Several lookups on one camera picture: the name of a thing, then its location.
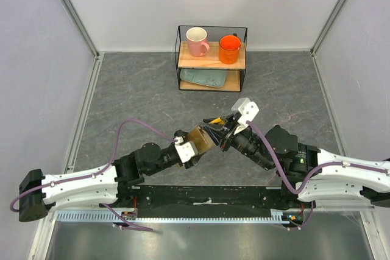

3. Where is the brown cardboard express box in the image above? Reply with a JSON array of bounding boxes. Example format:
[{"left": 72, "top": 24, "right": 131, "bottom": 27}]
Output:
[{"left": 185, "top": 126, "right": 216, "bottom": 155}]

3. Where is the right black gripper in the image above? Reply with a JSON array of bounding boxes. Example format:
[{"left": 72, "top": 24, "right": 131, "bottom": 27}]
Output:
[{"left": 199, "top": 113, "right": 274, "bottom": 170}]

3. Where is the purple cable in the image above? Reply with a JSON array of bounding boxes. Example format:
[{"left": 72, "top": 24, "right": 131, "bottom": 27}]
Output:
[
  {"left": 10, "top": 119, "right": 180, "bottom": 212},
  {"left": 246, "top": 120, "right": 390, "bottom": 195}
]

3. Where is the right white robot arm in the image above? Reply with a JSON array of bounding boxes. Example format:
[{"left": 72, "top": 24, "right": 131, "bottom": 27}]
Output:
[{"left": 200, "top": 114, "right": 389, "bottom": 208}]

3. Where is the teal rectangular plate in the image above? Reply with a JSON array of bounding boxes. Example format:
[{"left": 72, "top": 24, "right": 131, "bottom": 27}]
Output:
[{"left": 179, "top": 69, "right": 227, "bottom": 88}]

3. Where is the pink ceramic mug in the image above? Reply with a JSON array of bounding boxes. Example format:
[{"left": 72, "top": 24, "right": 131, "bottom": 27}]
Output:
[{"left": 186, "top": 27, "right": 210, "bottom": 57}]

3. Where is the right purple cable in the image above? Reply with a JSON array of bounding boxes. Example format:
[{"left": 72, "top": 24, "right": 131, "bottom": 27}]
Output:
[{"left": 246, "top": 120, "right": 390, "bottom": 195}]

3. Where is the yellow utility knife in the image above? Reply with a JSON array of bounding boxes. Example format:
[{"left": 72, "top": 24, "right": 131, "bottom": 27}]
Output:
[{"left": 209, "top": 117, "right": 225, "bottom": 125}]

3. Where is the orange glass cup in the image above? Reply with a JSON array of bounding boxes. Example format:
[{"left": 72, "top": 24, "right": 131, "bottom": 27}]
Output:
[{"left": 219, "top": 33, "right": 241, "bottom": 65}]

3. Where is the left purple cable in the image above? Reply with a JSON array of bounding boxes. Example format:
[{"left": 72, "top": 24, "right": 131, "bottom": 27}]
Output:
[{"left": 10, "top": 119, "right": 180, "bottom": 212}]

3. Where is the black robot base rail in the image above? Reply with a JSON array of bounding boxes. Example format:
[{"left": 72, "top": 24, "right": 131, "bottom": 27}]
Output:
[{"left": 110, "top": 185, "right": 316, "bottom": 217}]

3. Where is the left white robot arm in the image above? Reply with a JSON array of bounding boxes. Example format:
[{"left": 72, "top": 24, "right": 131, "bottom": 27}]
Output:
[{"left": 15, "top": 128, "right": 210, "bottom": 222}]

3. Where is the slotted cable duct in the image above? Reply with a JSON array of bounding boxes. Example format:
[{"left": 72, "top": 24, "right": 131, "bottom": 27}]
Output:
[{"left": 55, "top": 210, "right": 303, "bottom": 224}]

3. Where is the black wire wooden shelf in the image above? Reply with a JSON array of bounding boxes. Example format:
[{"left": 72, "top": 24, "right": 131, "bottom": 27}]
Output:
[{"left": 175, "top": 25, "right": 247, "bottom": 92}]

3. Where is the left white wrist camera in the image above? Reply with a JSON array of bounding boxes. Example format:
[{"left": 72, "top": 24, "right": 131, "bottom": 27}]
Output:
[{"left": 174, "top": 136, "right": 199, "bottom": 163}]

